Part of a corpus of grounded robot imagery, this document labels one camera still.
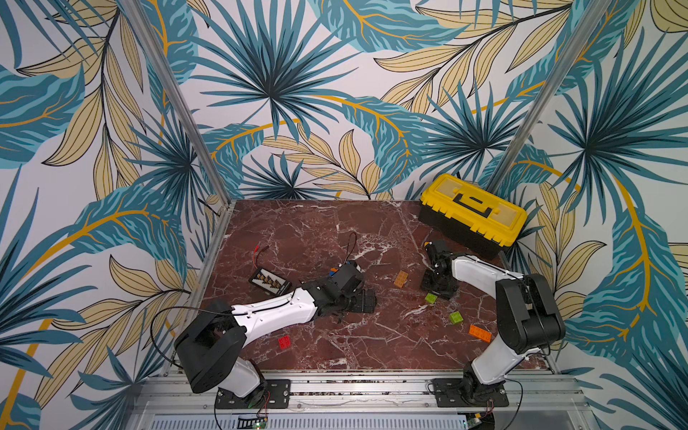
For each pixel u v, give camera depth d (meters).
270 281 0.94
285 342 0.82
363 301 0.73
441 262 0.70
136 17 0.68
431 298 0.91
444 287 0.82
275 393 0.74
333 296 0.64
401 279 0.96
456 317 0.88
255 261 1.00
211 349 0.42
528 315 0.49
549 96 0.84
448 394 0.73
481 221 0.93
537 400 0.76
